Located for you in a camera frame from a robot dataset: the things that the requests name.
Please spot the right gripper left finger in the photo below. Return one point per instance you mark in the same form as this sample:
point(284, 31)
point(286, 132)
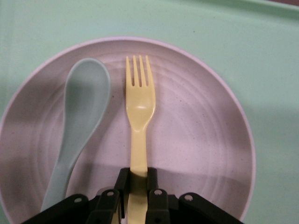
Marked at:
point(109, 205)

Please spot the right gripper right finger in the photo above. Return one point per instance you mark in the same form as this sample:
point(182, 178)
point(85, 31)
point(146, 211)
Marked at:
point(156, 205)

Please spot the beige round plate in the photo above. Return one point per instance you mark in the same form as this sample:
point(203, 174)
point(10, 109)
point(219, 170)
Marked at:
point(198, 140)

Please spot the yellow plastic fork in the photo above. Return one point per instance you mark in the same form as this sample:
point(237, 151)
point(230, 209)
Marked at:
point(140, 100)

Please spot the grey-green plastic spoon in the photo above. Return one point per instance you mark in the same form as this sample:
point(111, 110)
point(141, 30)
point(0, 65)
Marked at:
point(86, 98)

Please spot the light green rectangular tray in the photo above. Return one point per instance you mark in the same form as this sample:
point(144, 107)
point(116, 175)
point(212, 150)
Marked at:
point(268, 70)

